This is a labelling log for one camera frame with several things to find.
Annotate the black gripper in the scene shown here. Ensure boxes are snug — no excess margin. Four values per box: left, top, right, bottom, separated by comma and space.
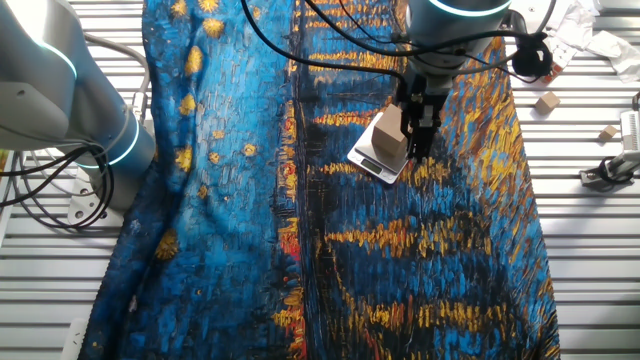
397, 69, 452, 162

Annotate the silver ribbed camera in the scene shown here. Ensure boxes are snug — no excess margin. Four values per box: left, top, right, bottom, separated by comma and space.
619, 109, 640, 152

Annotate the white plastic strip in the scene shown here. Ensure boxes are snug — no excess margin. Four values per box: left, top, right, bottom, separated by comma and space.
59, 317, 90, 360

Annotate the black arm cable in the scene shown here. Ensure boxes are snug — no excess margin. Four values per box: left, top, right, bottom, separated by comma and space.
239, 0, 557, 87

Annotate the blue starry painting cloth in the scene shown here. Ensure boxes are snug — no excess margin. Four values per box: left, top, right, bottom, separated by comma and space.
79, 0, 561, 360

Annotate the black looped camera cable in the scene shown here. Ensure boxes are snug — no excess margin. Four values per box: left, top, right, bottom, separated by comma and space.
597, 155, 624, 185

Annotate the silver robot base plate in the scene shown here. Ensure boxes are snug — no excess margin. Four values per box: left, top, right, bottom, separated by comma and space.
67, 172, 126, 229

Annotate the small wooden cube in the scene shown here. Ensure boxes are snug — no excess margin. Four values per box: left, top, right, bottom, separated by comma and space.
534, 91, 561, 115

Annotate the black coiled cable bundle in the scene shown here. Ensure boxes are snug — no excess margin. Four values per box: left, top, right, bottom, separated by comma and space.
511, 32, 554, 79

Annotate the black base cable bundle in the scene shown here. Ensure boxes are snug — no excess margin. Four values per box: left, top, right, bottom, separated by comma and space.
0, 142, 116, 231

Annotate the grey cable hose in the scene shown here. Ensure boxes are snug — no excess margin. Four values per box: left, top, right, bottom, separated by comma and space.
82, 32, 152, 122

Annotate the black metal clamp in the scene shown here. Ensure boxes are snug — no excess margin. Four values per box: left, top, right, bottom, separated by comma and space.
579, 149, 640, 191

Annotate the silver digital scale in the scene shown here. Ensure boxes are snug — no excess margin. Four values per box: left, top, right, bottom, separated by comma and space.
346, 112, 417, 185

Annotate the cardboard brown cube box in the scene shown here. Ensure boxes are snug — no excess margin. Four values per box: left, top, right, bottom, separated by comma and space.
371, 103, 409, 157

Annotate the crumpled white paper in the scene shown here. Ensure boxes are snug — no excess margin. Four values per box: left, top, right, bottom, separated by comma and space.
544, 0, 640, 84

